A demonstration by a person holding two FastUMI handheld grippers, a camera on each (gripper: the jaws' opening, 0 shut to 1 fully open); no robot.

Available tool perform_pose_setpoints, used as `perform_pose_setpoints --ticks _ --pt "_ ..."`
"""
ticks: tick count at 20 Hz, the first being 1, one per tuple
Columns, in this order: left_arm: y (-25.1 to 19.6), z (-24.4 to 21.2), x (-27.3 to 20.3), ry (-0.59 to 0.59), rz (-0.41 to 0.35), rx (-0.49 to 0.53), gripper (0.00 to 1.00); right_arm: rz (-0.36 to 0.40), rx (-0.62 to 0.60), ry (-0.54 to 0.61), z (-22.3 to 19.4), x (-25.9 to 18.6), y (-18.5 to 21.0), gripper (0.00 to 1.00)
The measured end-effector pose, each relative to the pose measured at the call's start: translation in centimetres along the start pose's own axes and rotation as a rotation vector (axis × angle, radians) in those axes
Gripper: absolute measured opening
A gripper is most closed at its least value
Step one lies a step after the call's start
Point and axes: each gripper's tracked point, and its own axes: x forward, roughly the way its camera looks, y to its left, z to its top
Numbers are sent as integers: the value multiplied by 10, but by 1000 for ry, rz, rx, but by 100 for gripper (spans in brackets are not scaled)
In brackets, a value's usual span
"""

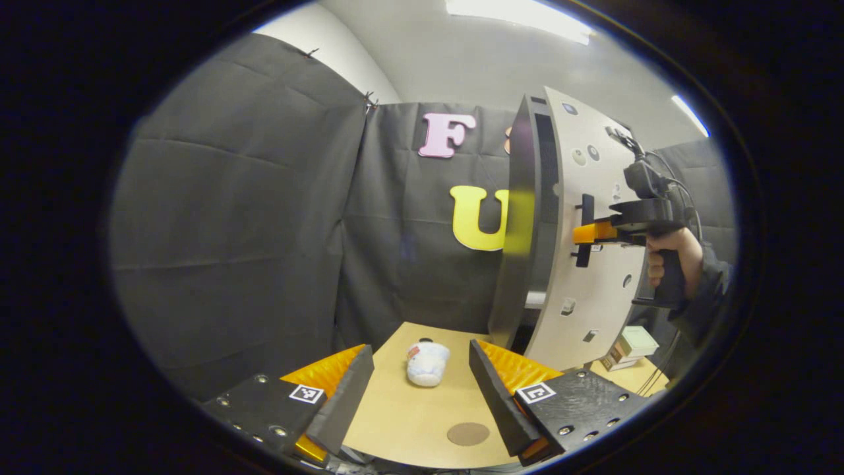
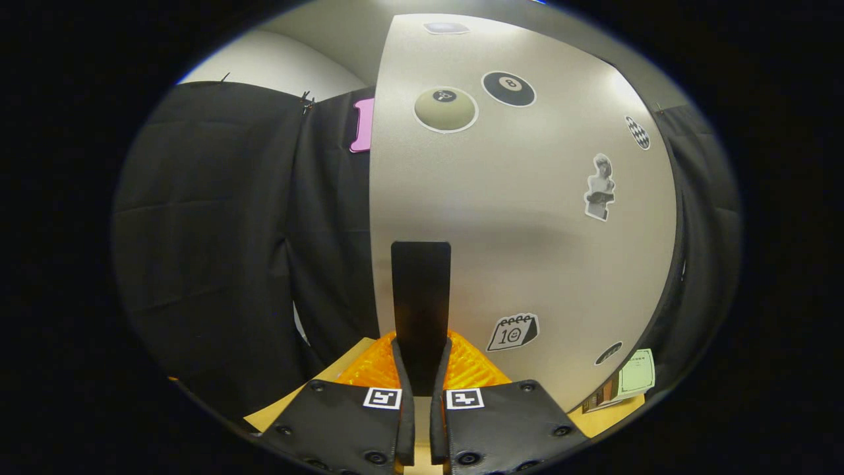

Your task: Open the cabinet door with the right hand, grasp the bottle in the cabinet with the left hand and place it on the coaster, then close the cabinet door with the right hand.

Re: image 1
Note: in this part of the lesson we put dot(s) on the white plastic cup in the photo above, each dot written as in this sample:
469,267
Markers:
427,366

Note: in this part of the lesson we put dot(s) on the black backdrop cloth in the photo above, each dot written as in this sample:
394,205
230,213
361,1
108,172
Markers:
231,231

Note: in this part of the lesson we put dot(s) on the light green book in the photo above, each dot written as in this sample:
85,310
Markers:
639,340

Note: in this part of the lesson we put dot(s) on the grey cabinet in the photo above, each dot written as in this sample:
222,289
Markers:
511,264

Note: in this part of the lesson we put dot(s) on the white cabinet shelf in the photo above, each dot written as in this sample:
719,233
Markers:
535,300

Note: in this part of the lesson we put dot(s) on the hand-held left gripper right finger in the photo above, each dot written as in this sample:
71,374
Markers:
501,402

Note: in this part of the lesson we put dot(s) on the brown round coaster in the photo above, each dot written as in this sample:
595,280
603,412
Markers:
468,433

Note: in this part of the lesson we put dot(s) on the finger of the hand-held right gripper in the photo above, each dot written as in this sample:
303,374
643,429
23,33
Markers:
597,232

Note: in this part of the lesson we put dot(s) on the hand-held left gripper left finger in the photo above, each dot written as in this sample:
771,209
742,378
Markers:
343,402

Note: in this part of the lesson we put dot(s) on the brown book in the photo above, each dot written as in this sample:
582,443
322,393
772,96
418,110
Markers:
616,359

